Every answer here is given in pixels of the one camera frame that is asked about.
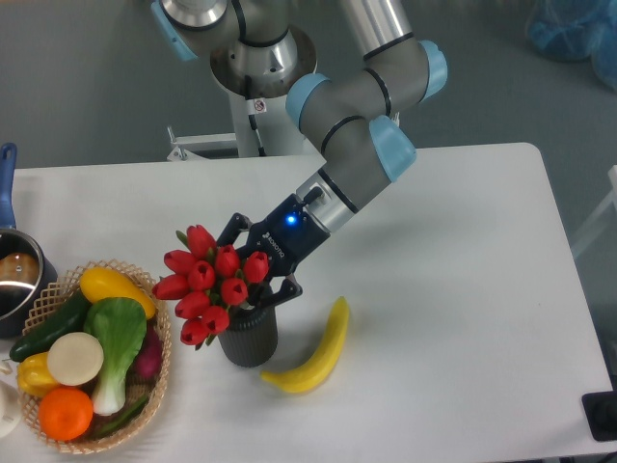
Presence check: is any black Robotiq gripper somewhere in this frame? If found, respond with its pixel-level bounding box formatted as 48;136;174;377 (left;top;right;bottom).
217;192;331;311

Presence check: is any red tulip bouquet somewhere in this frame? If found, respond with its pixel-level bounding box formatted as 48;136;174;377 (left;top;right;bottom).
152;225;270;347

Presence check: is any yellow plastic banana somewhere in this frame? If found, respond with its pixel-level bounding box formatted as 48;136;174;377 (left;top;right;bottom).
260;296;350;394

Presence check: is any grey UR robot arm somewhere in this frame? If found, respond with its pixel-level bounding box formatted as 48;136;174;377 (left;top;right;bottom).
151;1;448;309

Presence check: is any dark grey ribbed vase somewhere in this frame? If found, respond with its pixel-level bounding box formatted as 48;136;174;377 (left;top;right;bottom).
218;308;279;368

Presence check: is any purple sweet potato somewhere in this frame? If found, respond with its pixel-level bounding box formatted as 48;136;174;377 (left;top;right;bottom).
132;325;163;379

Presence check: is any green bok choy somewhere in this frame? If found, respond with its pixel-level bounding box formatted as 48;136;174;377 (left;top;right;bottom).
84;297;147;416

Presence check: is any yellow squash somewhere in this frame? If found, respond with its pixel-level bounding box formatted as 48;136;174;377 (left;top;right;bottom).
79;266;157;319

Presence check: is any dark green cucumber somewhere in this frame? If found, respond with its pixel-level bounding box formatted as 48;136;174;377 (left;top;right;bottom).
9;290;92;363

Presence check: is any green chili pepper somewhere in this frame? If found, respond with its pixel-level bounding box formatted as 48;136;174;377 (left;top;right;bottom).
91;395;149;440

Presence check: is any woven wicker basket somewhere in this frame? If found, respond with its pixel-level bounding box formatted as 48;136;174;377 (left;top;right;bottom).
19;259;172;454

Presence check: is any white round onion slice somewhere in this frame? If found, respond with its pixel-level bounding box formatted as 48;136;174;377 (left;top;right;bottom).
47;332;104;386

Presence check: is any orange fruit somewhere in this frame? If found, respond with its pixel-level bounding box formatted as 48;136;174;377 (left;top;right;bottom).
38;387;94;441

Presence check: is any yellow bell pepper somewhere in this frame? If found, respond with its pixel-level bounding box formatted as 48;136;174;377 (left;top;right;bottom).
17;352;61;397

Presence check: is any white ceramic object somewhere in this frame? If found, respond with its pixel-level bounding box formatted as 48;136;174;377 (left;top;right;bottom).
0;360;21;438

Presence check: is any black device at table edge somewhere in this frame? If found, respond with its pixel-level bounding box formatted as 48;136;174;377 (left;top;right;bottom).
581;391;616;442

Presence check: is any blue plastic bag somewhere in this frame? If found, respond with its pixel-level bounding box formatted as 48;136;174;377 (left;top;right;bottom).
524;1;616;90

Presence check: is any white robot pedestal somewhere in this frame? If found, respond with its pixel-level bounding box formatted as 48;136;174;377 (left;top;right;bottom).
167;92;318;161

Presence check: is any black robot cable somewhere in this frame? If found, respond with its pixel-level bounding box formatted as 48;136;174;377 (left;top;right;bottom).
243;74;267;158

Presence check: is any blue-handled saucepan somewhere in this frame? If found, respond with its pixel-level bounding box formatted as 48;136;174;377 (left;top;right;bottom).
1;143;57;339

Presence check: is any white frame at right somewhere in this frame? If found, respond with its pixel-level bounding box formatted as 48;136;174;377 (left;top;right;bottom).
570;165;616;259

